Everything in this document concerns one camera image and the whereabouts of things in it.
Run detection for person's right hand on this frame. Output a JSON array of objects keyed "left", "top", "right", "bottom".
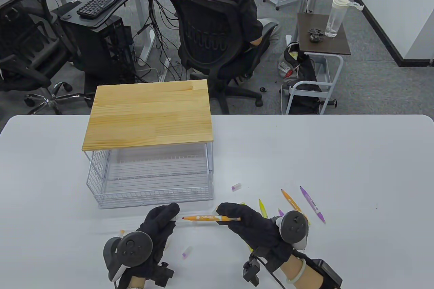
[{"left": 216, "top": 202, "right": 294, "bottom": 271}]

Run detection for person's left hand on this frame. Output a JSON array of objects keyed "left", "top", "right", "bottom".
[{"left": 108, "top": 202, "right": 180, "bottom": 289}]

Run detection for orange double-ended highlighter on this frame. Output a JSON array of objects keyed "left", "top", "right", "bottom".
[
  {"left": 175, "top": 214, "right": 242, "bottom": 223},
  {"left": 281, "top": 189, "right": 311, "bottom": 225}
]

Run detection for white wire drawer basket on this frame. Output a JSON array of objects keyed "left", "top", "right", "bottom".
[{"left": 86, "top": 148, "right": 215, "bottom": 209}]

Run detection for person's left forearm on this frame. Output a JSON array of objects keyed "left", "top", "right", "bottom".
[{"left": 127, "top": 275, "right": 150, "bottom": 289}]

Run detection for white bangle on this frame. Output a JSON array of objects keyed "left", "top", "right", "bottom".
[{"left": 286, "top": 259, "right": 307, "bottom": 283}]

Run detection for black bag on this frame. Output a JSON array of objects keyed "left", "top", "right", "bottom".
[{"left": 279, "top": 42, "right": 322, "bottom": 115}]

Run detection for black computer tower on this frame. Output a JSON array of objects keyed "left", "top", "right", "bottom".
[{"left": 61, "top": 15, "right": 136, "bottom": 95}]

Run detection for black mesh office chair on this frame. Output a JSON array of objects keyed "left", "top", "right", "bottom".
[
  {"left": 0, "top": 0, "right": 94, "bottom": 115},
  {"left": 157, "top": 0, "right": 279, "bottom": 115}
]

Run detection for brown-topped white side table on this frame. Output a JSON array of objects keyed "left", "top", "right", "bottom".
[{"left": 284, "top": 12, "right": 352, "bottom": 116}]

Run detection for clear water bottle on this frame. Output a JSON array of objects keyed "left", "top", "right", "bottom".
[{"left": 324, "top": 0, "right": 364, "bottom": 38}]

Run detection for black cable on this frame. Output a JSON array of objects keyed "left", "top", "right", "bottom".
[{"left": 259, "top": 259, "right": 283, "bottom": 289}]

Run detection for black strapped forearm box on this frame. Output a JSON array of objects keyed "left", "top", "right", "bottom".
[{"left": 307, "top": 259, "right": 343, "bottom": 289}]

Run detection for wooden-topped white wire shelf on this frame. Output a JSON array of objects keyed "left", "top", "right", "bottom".
[{"left": 82, "top": 79, "right": 215, "bottom": 200}]

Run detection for tangle of black cables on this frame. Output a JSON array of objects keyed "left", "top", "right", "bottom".
[{"left": 134, "top": 0, "right": 190, "bottom": 81}]

